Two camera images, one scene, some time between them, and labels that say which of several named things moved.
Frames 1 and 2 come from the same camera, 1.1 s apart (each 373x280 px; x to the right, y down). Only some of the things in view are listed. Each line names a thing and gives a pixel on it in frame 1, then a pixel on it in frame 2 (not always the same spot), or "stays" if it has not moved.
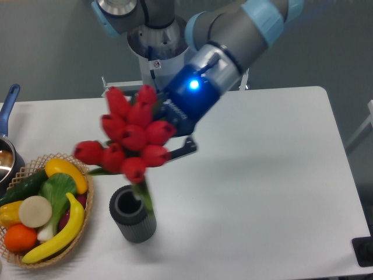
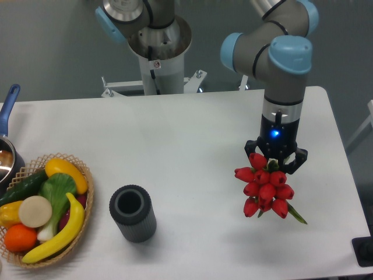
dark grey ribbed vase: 129,212 stays
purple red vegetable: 81,199 stays
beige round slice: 35,211 stays
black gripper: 183,103 -> 278,140
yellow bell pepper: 9,214 stays
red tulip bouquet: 134,144 -> 266,189
